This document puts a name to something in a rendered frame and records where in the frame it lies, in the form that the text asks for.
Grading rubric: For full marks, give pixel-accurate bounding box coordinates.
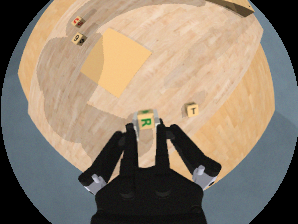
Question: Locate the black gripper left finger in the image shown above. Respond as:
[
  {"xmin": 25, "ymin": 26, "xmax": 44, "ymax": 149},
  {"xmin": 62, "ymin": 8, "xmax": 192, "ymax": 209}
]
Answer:
[{"xmin": 78, "ymin": 111, "xmax": 140, "ymax": 198}]

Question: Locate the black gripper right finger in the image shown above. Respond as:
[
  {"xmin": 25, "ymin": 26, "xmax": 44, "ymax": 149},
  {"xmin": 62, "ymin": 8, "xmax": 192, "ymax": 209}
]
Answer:
[{"xmin": 153, "ymin": 109, "xmax": 222, "ymax": 197}]

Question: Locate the tan flat mat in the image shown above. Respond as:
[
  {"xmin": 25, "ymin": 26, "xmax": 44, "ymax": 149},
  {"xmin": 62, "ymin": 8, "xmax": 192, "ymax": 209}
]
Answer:
[{"xmin": 80, "ymin": 28, "xmax": 152, "ymax": 98}]

